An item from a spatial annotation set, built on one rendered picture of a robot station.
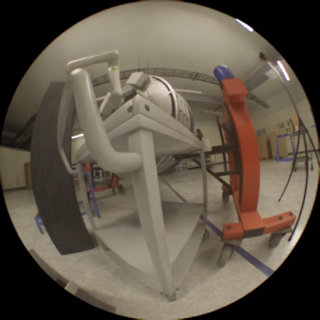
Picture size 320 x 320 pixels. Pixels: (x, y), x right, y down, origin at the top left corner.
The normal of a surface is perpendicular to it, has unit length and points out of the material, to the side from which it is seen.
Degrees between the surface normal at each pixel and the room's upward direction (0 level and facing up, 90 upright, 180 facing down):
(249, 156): 90
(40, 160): 90
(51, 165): 90
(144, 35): 180
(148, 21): 180
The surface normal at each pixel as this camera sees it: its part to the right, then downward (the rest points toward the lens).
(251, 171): -0.54, 0.04
